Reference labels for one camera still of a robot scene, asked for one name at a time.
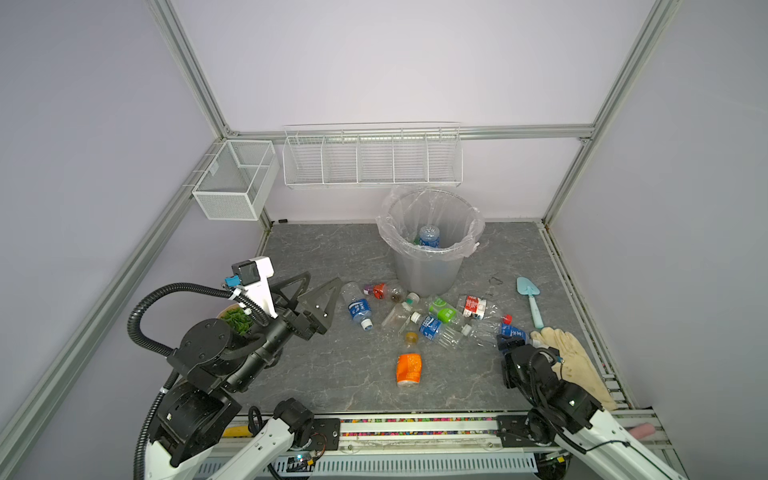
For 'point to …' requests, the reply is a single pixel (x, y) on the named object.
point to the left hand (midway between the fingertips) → (325, 285)
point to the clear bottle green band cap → (398, 313)
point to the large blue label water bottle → (429, 236)
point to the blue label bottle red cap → (507, 328)
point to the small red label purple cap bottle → (384, 291)
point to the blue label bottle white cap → (359, 306)
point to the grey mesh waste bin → (431, 278)
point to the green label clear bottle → (444, 311)
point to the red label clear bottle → (474, 307)
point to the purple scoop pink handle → (642, 430)
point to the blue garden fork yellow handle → (239, 431)
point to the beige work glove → (574, 362)
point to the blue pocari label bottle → (443, 335)
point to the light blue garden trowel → (526, 287)
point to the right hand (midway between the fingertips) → (497, 346)
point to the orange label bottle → (409, 364)
